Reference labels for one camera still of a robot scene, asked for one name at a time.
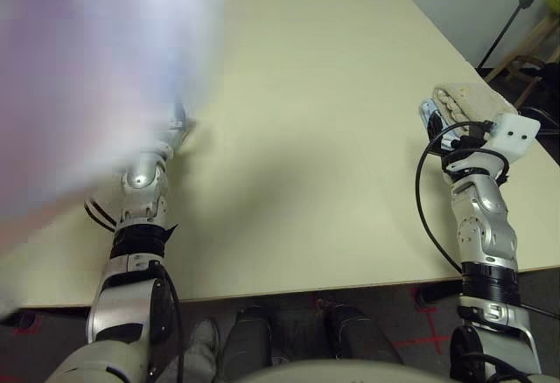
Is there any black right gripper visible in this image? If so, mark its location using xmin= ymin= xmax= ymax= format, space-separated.
xmin=426 ymin=111 xmax=494 ymax=152

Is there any light blue folded towel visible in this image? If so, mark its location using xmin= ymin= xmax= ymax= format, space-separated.
xmin=419 ymin=98 xmax=460 ymax=150

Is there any dark robot foot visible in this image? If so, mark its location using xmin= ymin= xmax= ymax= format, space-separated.
xmin=323 ymin=303 xmax=403 ymax=365
xmin=218 ymin=306 xmax=275 ymax=380

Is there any bystander grey shoe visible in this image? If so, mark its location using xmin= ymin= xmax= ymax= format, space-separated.
xmin=182 ymin=317 xmax=220 ymax=383

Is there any dark robot left foot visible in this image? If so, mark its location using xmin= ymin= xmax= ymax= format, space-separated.
xmin=218 ymin=306 xmax=275 ymax=380

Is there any beige towel with white trim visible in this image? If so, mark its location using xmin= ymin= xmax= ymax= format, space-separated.
xmin=430 ymin=80 xmax=522 ymax=129

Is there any black tripod stand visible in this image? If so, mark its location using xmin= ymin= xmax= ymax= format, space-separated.
xmin=476 ymin=0 xmax=552 ymax=69

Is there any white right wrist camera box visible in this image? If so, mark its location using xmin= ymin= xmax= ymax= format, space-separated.
xmin=444 ymin=113 xmax=542 ymax=174

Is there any dark robot right foot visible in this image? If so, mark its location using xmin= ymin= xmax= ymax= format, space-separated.
xmin=323 ymin=303 xmax=403 ymax=365

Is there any blurred bystander body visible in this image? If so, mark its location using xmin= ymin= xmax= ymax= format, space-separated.
xmin=0 ymin=0 xmax=224 ymax=310

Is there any beige robot torso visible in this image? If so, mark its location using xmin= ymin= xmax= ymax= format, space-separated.
xmin=238 ymin=359 xmax=443 ymax=383

